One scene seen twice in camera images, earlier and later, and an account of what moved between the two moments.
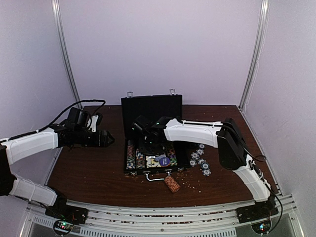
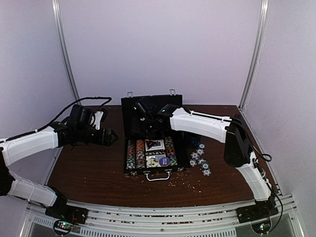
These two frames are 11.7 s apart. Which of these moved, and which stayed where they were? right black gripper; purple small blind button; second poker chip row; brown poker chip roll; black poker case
Moved: brown poker chip roll; right black gripper
Stayed: second poker chip row; purple small blind button; black poker case
